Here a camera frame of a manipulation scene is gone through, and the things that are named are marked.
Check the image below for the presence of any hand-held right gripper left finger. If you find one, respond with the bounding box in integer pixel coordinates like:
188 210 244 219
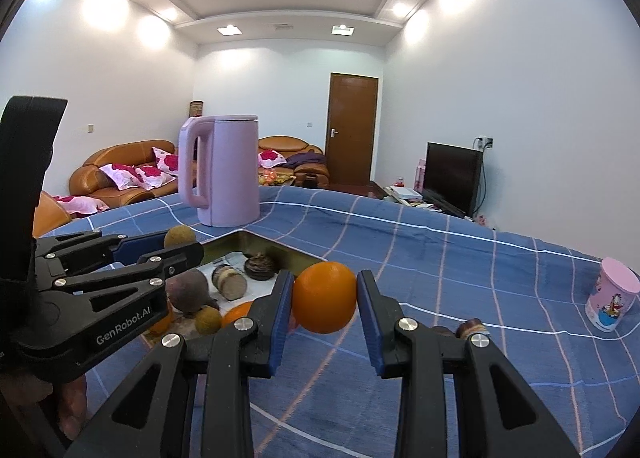
62 269 296 458

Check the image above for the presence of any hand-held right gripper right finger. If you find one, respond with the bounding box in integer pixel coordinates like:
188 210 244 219
356 269 568 458

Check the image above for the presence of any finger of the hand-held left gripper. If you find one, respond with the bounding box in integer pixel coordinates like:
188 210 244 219
33 231 171 272
49 241 206 315

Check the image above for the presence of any brown kiwi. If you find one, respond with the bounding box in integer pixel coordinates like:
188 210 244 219
164 226 197 249
194 306 223 335

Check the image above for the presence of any large purple passion fruit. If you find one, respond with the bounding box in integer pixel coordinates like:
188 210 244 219
166 270 219 315

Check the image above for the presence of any large orange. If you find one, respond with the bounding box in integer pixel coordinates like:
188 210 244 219
292 261 359 335

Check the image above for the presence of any small dark mangosteen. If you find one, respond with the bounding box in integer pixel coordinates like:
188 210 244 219
243 253 275 281

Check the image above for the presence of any small orange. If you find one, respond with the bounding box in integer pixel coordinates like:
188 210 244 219
149 305 175 335
222 301 256 327

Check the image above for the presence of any pink metal tin box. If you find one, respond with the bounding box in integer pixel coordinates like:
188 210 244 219
142 230 323 346

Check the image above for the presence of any person's left hand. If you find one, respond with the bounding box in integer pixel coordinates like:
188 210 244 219
0 372 90 441

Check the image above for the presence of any cut brown fruit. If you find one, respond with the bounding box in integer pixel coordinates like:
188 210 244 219
212 265 249 301

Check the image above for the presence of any pink floral cloth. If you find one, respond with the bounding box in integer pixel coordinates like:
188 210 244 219
52 195 111 217

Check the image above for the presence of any long orange leather sofa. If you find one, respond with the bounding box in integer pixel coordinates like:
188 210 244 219
68 140 199 209

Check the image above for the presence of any orange leather armchair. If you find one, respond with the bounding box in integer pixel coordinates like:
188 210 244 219
32 190 74 239

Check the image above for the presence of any blue plaid blanket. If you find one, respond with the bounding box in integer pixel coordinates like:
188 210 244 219
37 184 640 458

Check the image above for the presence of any brown fruit with white band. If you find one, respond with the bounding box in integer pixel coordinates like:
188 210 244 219
457 318 486 339

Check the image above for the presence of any pink electric kettle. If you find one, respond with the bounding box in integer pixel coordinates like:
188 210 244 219
178 114 261 228

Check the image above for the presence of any coffee table with fruit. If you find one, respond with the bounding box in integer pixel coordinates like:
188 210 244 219
259 170 297 187

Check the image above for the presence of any purple cloth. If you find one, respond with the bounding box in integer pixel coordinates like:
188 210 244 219
287 152 326 170

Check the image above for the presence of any black television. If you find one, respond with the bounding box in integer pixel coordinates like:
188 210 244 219
422 142 484 219

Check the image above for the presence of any brown wooden door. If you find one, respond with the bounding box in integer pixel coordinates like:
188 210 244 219
325 72 379 185

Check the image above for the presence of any pink cartoon paper cup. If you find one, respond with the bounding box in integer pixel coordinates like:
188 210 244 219
585 258 640 334

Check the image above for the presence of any black power cable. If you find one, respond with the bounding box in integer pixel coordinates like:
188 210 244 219
472 138 489 219

